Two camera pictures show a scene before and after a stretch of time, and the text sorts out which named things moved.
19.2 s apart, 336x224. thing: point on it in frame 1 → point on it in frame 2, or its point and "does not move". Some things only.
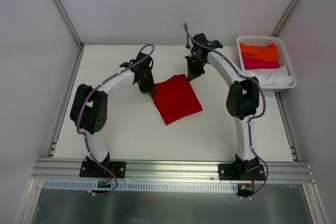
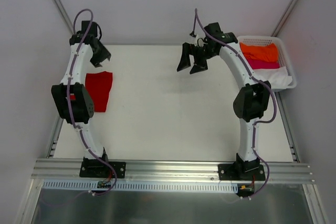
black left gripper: [145, 82] → [98, 49]
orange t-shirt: [268, 52] does not move
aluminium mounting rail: [206, 171] does not move
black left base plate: [93, 169] does not move
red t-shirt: [176, 99] → [98, 85]
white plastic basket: [283, 60] does not move
